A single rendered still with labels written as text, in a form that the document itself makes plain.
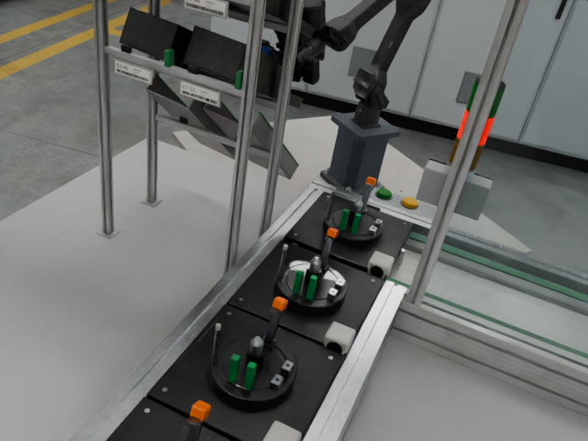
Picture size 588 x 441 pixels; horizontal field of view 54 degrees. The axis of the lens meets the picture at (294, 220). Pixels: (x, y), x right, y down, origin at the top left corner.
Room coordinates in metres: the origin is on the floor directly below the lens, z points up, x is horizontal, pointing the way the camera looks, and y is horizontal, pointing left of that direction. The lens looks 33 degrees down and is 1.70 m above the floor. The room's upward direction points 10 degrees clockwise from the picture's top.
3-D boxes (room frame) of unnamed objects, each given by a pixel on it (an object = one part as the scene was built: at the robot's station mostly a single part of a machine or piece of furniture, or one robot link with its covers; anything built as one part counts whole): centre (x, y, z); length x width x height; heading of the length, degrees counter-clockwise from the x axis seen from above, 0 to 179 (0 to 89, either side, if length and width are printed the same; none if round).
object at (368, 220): (1.12, -0.14, 0.98); 0.14 x 0.14 x 0.02
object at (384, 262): (1.00, -0.20, 0.97); 0.05 x 0.05 x 0.04; 71
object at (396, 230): (1.12, -0.14, 0.96); 0.24 x 0.24 x 0.02; 71
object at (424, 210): (1.30, -0.29, 0.93); 0.21 x 0.07 x 0.06; 71
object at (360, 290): (0.88, -0.05, 1.01); 0.24 x 0.24 x 0.13; 71
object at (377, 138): (1.54, -0.15, 0.96); 0.15 x 0.15 x 0.20; 36
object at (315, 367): (0.65, 0.02, 1.01); 0.24 x 0.24 x 0.13; 71
